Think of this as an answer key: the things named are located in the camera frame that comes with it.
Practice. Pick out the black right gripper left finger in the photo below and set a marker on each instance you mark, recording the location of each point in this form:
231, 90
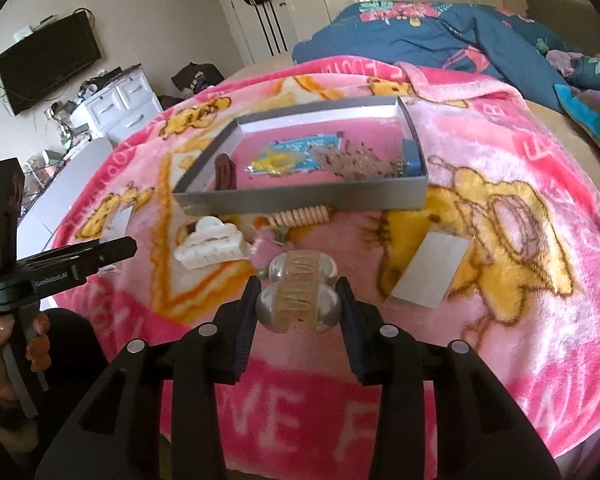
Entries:
236, 322

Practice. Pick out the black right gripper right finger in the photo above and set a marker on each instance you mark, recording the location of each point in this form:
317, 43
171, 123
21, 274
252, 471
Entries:
360, 325

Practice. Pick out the pearl ball hair clip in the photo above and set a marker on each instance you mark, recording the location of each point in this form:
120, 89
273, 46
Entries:
301, 290

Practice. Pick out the dark red hair clip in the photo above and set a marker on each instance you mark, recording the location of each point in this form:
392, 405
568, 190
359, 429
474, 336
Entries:
225, 173

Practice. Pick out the yellow hoop earrings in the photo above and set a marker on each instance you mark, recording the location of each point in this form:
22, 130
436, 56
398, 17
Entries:
282, 158

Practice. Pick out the blue grey small hair clip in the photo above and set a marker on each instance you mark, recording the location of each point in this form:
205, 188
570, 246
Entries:
411, 162

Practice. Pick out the person's left hand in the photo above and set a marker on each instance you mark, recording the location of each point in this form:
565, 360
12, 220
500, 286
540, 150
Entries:
37, 354

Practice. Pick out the white rectangular card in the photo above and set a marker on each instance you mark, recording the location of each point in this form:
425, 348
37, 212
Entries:
429, 276

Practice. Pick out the small pink flower hair clip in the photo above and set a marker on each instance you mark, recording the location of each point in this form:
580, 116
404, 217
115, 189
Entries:
267, 245

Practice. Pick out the white claw hair clip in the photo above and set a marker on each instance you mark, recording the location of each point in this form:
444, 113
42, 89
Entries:
213, 241

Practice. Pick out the white earring card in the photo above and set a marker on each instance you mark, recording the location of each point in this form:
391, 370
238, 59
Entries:
115, 227

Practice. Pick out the pink cartoon bear blanket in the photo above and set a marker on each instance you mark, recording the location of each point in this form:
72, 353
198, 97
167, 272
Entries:
527, 297

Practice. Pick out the grey shallow box tray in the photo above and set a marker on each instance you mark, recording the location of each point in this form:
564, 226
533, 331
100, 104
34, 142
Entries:
195, 191

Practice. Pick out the pink book with blue label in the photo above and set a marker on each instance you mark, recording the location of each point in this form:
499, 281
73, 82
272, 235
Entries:
386, 143

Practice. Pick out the white drawer dresser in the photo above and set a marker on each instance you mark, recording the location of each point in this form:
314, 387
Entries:
124, 106

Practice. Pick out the black bag on floor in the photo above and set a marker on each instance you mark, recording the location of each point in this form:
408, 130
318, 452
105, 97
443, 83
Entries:
197, 77

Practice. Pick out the blue floral quilt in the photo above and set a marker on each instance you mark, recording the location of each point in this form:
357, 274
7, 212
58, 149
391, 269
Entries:
468, 38

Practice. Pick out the striped purple blue pillow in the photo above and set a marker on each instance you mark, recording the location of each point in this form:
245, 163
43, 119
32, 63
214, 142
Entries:
583, 107

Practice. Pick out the dark grey headboard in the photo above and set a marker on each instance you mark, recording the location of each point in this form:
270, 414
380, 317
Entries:
576, 22

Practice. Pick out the black wall television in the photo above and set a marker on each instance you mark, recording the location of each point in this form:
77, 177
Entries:
36, 66

